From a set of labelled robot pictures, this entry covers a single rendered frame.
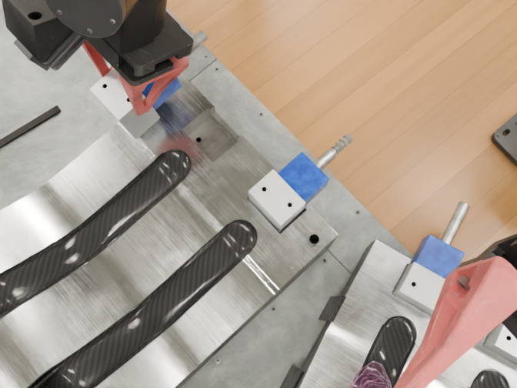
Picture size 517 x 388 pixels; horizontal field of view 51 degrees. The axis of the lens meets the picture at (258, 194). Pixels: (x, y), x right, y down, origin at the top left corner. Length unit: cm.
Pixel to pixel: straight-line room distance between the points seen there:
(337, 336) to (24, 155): 45
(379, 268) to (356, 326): 7
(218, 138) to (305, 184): 12
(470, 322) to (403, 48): 57
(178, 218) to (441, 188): 33
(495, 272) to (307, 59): 55
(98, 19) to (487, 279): 29
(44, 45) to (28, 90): 35
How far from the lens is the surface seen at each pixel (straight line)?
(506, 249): 30
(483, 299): 25
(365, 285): 62
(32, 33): 44
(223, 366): 66
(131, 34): 48
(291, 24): 79
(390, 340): 63
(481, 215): 73
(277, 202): 56
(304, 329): 66
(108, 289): 60
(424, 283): 61
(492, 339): 64
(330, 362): 60
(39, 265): 61
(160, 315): 59
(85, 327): 58
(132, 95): 52
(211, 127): 65
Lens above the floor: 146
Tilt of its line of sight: 75 degrees down
